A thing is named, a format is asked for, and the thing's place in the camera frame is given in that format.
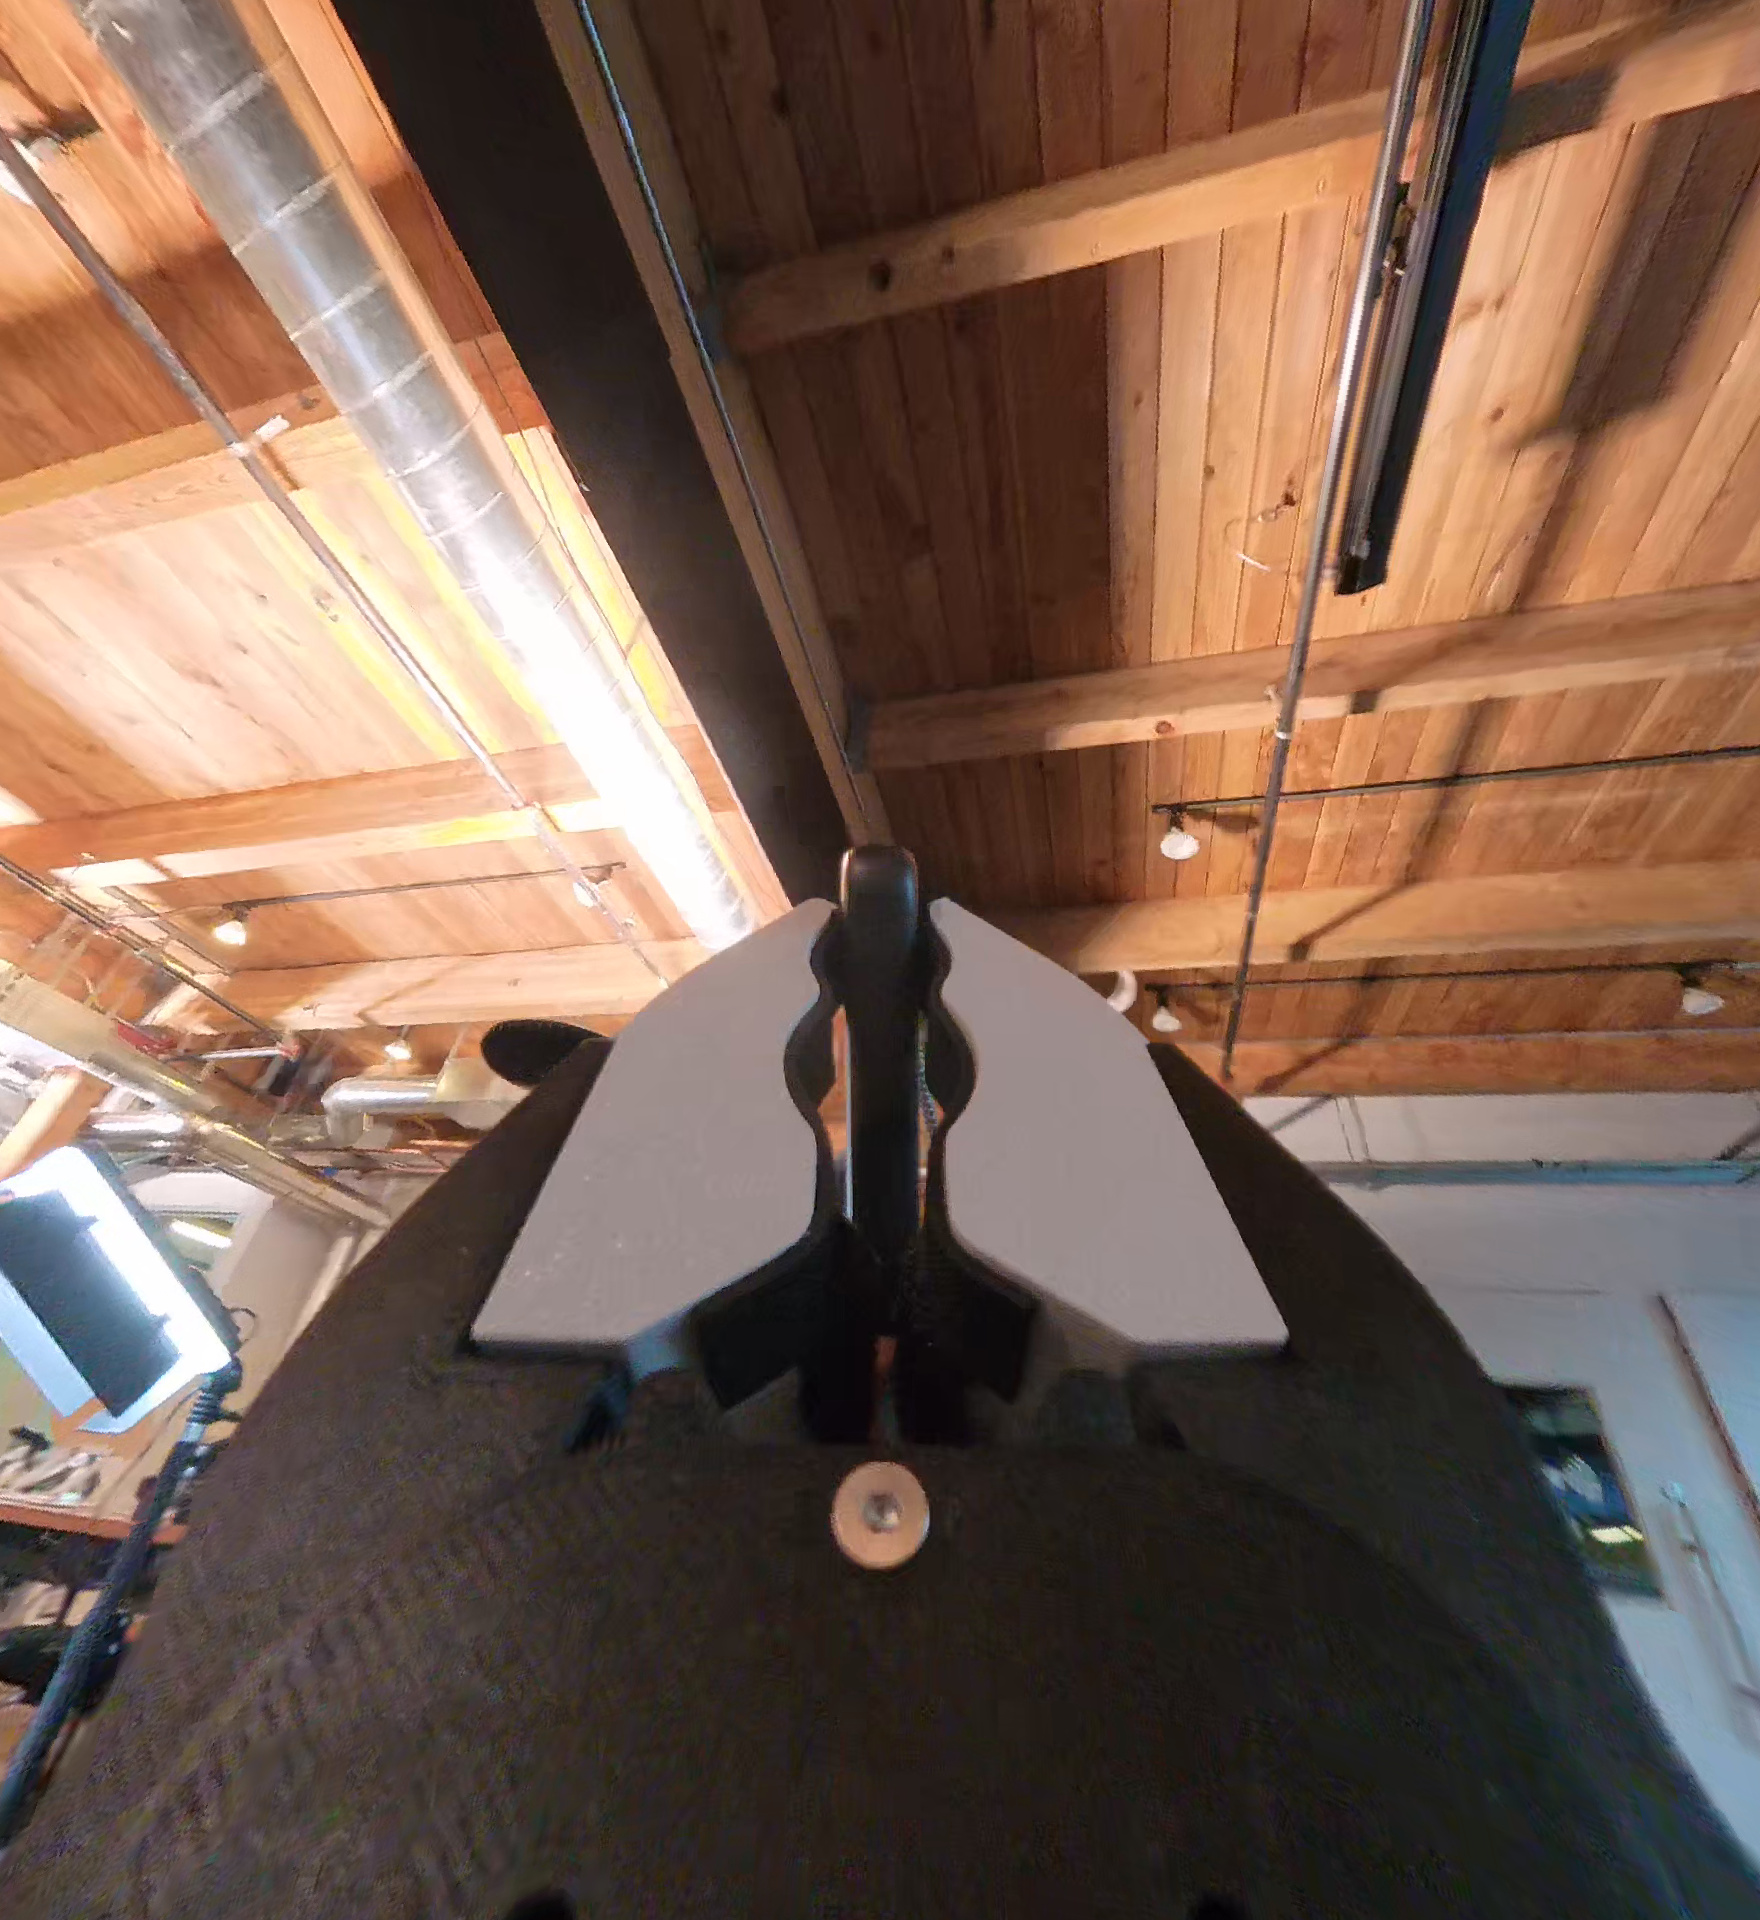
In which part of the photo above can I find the studio light panel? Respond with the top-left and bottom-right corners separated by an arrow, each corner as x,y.
0,1140 -> 245,1437

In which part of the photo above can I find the door window with phone symbol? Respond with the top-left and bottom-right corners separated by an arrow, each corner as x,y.
1506,1383 -> 1666,1603

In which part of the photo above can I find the black ceiling rail fixture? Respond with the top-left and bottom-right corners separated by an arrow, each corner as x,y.
1333,0 -> 1537,597

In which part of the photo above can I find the short silver duct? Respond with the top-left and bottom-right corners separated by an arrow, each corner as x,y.
319,1071 -> 517,1153

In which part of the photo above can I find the thin metal conduit pipe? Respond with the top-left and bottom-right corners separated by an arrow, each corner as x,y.
1216,0 -> 1439,1083

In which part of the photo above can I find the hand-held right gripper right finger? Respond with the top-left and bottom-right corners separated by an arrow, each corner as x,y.
927,894 -> 1292,1373

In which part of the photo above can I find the black light stand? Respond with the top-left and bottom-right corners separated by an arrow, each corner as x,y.
0,1357 -> 245,1867

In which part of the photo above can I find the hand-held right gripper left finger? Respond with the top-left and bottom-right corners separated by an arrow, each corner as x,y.
467,898 -> 839,1380

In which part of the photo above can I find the black slim handle tool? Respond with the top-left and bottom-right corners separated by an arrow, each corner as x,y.
836,843 -> 922,1447

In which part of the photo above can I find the long silver ventilation duct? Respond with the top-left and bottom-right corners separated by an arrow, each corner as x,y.
67,0 -> 762,956

